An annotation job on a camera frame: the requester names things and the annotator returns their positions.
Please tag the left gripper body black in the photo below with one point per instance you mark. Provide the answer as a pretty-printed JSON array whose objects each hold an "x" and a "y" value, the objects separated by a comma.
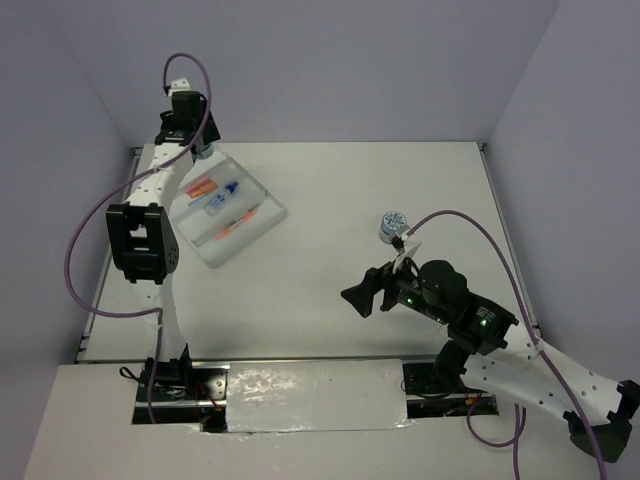
[{"x": 211, "y": 130}]

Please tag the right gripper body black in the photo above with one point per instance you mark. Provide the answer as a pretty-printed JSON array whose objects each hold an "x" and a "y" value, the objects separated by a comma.
[{"x": 408, "y": 294}]

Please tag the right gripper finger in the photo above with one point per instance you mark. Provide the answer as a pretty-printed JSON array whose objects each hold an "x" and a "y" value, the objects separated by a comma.
[
  {"x": 376, "y": 279},
  {"x": 361, "y": 298}
]

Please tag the blue white round jar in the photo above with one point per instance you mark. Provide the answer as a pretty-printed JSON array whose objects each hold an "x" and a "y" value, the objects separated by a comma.
[
  {"x": 392, "y": 224},
  {"x": 205, "y": 153}
]

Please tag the orange translucent cap case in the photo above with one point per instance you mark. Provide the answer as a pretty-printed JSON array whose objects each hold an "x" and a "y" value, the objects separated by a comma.
[{"x": 201, "y": 189}]

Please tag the clear spray bottle blue cap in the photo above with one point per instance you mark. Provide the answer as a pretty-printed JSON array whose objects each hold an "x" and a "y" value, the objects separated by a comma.
[{"x": 220, "y": 199}]

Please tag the orange thin pen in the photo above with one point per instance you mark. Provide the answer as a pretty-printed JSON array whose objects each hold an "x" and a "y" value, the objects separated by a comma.
[{"x": 235, "y": 225}]

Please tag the pink translucent cap case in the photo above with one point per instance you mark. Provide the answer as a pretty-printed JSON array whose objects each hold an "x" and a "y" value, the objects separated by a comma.
[{"x": 198, "y": 182}]

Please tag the blue translucent cap case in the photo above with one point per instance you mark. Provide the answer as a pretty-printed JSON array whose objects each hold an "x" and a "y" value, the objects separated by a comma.
[{"x": 199, "y": 201}]

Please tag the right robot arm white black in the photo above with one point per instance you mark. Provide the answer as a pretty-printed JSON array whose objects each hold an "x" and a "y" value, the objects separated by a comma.
[{"x": 489, "y": 349}]

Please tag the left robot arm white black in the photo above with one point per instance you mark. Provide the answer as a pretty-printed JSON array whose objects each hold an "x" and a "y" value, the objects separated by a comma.
[{"x": 143, "y": 243}]

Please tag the white compartment tray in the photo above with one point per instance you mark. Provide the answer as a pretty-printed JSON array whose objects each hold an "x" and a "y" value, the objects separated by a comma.
[{"x": 199, "y": 229}]

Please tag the silver foil covered panel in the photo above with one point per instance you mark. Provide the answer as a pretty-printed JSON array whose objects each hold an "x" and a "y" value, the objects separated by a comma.
[{"x": 315, "y": 396}]

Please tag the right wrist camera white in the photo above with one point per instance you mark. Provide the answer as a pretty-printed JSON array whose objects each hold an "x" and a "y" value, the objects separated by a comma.
[{"x": 406, "y": 246}]

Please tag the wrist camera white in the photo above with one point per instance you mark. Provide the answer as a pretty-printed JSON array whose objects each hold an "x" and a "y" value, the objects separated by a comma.
[
  {"x": 178, "y": 85},
  {"x": 406, "y": 246}
]

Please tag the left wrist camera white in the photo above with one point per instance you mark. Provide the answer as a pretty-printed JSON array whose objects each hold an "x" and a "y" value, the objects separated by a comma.
[{"x": 178, "y": 85}]

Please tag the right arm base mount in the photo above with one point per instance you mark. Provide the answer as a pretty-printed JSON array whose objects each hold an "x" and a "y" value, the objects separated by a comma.
[{"x": 427, "y": 397}]

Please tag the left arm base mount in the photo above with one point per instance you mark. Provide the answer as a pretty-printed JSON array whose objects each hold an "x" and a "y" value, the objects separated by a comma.
[{"x": 199, "y": 398}]

